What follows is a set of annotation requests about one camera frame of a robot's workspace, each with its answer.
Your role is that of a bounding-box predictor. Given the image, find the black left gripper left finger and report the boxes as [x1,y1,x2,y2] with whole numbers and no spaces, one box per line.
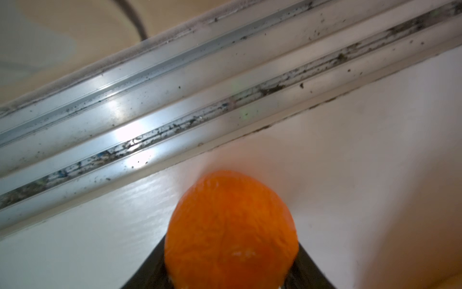
[121,236,170,289]

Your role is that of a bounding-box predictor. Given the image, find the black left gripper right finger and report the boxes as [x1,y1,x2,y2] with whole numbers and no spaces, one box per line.
[283,243,336,289]

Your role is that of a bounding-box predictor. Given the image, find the orange toy tangerine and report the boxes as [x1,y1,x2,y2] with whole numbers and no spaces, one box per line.
[164,171,299,289]

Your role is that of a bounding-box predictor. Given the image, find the aluminium frame rail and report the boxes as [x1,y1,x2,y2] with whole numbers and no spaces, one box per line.
[1,1,462,237]

